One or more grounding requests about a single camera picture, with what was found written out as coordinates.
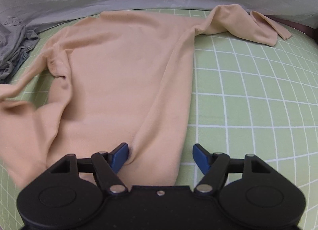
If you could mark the beige long-sleeve top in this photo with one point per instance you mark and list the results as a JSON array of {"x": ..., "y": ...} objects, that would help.
[{"x": 125, "y": 76}]

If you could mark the blue denim garment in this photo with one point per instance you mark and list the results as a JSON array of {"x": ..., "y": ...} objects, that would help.
[{"x": 19, "y": 57}]

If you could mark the grey sweatshirt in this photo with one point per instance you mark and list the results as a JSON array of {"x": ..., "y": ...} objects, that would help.
[{"x": 14, "y": 34}]

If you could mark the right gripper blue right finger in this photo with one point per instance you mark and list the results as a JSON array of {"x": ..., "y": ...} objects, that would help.
[{"x": 214, "y": 168}]

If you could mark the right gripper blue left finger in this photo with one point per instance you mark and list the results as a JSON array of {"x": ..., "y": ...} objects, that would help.
[{"x": 106, "y": 166}]

